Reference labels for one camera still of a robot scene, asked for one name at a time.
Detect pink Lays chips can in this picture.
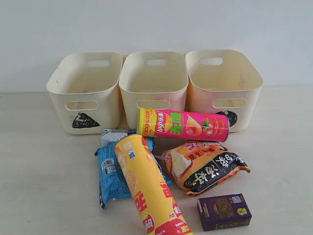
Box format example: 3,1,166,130
137,108,229,142

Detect orange black noodle bag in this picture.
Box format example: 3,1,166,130
156,141,250,196

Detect yellow Lays chips can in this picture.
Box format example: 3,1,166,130
114,134,192,235

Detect purple small box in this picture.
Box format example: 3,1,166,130
197,193,252,231

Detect middle cream bin square mark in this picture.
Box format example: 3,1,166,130
119,51,189,129

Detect right cream bin circle mark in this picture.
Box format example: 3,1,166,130
185,49,263,132

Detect left cream bin triangle mark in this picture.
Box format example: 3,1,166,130
46,52,123,135

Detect blue noodle bag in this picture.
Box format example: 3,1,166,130
94,137,172,211

